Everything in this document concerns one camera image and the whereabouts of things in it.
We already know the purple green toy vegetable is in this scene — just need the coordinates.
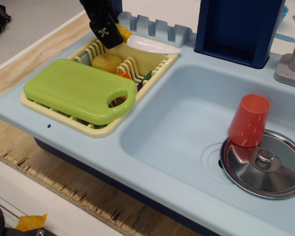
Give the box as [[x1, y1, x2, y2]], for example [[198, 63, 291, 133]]
[[137, 71, 152, 91]]

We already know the red plastic cup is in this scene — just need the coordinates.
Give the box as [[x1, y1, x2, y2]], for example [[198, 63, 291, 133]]
[[228, 94, 270, 148]]

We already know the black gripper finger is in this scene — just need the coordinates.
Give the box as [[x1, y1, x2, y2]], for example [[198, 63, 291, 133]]
[[80, 0, 123, 49]]

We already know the dark blue plastic box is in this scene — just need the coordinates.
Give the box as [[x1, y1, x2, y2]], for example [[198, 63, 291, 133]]
[[194, 0, 285, 69]]

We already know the dark metal bracket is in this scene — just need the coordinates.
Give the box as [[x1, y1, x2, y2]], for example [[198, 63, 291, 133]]
[[2, 228, 55, 236]]

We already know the wooden board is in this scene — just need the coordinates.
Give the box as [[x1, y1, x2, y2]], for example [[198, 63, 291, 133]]
[[0, 13, 202, 236]]

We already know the yellow tape piece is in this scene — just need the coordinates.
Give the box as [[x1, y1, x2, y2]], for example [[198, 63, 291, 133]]
[[15, 214, 48, 232]]

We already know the cream plastic dish rack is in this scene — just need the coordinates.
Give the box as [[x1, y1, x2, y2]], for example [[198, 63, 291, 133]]
[[20, 38, 178, 138]]

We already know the yellow toy potato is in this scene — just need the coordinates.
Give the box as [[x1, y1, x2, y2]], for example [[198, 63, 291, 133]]
[[91, 53, 122, 74]]

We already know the yellow handled white toy knife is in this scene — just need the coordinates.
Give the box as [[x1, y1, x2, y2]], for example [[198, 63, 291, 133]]
[[116, 24, 181, 55]]

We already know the orange toy vegetable piece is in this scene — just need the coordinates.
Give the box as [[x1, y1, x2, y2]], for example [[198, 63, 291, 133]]
[[116, 72, 132, 80]]

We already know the green plastic cutting board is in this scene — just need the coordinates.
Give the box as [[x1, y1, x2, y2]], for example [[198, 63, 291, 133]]
[[24, 59, 137, 125]]

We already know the shiny metal pot lid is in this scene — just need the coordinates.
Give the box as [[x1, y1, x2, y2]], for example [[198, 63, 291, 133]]
[[220, 130, 295, 199]]

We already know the light blue toy sink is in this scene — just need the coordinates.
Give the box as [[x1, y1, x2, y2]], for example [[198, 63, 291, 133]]
[[0, 11, 295, 236]]

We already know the grey toy faucet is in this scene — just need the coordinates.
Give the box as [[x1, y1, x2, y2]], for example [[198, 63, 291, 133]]
[[274, 48, 295, 87]]

